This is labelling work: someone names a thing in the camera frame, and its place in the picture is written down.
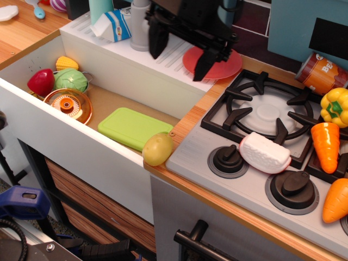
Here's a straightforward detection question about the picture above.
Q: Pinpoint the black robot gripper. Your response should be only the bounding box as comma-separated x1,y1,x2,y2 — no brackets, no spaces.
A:
145,1,235,82

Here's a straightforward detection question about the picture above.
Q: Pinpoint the yellow toy potato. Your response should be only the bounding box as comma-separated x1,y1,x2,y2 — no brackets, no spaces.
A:
142,133,173,166

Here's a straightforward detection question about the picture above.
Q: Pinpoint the red plastic plate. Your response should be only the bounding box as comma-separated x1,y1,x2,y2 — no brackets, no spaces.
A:
182,47,243,80

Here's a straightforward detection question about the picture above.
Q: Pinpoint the grey toy faucet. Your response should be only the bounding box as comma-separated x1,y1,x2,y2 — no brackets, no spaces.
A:
130,0,150,52

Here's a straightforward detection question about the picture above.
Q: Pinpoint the blue white milk carton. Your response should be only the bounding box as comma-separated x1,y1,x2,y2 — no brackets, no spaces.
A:
90,8,132,42

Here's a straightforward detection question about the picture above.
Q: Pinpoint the black stove burner grate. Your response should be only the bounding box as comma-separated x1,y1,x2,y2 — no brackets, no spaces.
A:
201,70,321,169

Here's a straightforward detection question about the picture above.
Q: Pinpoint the green plastic cutting board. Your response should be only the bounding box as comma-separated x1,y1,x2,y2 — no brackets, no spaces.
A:
97,107,173,151

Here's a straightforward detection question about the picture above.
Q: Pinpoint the grey toy stovetop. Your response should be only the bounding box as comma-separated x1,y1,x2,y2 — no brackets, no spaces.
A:
165,69,348,260

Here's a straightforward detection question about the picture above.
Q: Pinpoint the white sink basin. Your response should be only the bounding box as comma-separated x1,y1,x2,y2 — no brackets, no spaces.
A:
1,14,214,222

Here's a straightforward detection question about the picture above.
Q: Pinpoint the green toy cabbage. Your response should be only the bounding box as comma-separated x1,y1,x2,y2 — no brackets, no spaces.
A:
53,67,89,93

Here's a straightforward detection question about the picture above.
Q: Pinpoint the yellow toy corn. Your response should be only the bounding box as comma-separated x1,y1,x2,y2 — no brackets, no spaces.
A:
55,56,79,71

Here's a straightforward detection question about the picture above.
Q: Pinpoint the orange transparent pot lid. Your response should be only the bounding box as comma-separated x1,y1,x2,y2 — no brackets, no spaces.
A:
43,89,93,125

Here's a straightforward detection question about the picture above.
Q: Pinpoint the black left stove knob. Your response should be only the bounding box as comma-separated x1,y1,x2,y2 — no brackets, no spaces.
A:
207,145,249,179

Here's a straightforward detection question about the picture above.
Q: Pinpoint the black stove knob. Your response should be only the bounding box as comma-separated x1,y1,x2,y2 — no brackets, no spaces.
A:
207,145,249,179
265,171,319,215

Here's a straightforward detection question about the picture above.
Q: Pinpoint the white toy bread slice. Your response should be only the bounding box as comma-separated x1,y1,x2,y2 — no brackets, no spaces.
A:
239,132,291,174

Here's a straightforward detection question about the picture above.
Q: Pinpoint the striped pink white ball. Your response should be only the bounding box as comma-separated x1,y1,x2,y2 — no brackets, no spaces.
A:
50,0,67,13

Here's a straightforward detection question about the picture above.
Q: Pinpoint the orange toy beans can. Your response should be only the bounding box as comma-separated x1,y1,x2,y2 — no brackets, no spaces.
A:
295,52,347,96

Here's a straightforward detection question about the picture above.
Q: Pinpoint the red toy pepper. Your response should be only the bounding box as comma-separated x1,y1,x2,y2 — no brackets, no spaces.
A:
27,69,55,97

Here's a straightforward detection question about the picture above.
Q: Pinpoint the blue toy spoon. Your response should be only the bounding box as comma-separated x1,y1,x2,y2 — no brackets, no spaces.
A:
25,0,46,20

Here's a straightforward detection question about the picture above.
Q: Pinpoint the yellow toy bell pepper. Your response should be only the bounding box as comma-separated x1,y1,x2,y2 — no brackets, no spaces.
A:
320,88,347,128

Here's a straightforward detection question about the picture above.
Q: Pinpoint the upper orange toy carrot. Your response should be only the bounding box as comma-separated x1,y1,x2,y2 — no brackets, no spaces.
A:
311,122,340,174

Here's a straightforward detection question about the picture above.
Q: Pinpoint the orange toy carrot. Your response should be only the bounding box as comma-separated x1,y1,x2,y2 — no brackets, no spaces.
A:
322,178,347,223
311,122,340,174

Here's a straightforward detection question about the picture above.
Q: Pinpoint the white toy food piece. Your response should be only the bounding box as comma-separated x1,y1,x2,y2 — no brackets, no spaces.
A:
0,5,19,22

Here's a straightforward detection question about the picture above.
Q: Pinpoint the black right stove knob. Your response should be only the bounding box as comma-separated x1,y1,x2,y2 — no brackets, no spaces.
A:
265,171,319,215

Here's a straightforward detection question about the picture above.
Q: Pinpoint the lower orange toy carrot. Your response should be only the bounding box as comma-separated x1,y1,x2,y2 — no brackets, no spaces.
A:
322,178,347,223

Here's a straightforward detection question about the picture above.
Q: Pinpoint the blue clamp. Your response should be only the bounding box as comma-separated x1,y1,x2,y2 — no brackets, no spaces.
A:
1,185,51,220

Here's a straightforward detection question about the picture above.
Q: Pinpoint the black oven door handle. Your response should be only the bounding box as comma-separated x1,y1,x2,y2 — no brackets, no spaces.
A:
173,220,233,260

